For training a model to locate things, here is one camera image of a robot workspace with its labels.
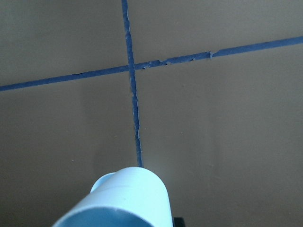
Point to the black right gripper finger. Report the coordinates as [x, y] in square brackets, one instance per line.
[179, 222]

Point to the light blue plastic cup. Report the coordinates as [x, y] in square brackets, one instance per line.
[100, 181]

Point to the long blue tape strip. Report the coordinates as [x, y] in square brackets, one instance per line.
[132, 75]

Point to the torn crossing blue tape strip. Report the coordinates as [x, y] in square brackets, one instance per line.
[157, 63]

